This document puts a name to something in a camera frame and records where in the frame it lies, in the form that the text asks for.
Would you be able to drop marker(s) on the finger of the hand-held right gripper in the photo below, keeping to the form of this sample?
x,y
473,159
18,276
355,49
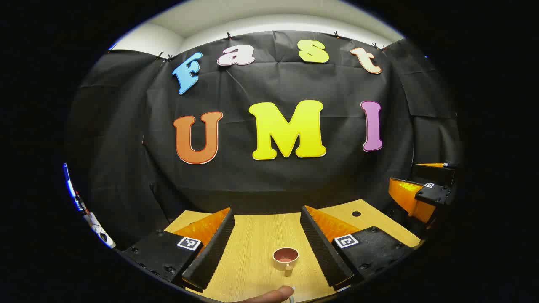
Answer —
x,y
433,172
433,194

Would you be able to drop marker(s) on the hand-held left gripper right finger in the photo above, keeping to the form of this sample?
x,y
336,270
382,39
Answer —
x,y
322,252

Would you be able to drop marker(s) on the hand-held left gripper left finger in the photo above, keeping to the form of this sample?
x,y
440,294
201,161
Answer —
x,y
214,248

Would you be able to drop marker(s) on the beige cup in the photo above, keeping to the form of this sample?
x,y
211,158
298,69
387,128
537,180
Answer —
x,y
280,264

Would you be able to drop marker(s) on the wooden desktop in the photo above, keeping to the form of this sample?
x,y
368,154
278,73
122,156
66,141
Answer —
x,y
252,235

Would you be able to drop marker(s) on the black backdrop cloth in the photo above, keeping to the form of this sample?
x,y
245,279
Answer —
x,y
273,185

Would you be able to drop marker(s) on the bright background screen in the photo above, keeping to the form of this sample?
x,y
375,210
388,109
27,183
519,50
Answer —
x,y
105,240

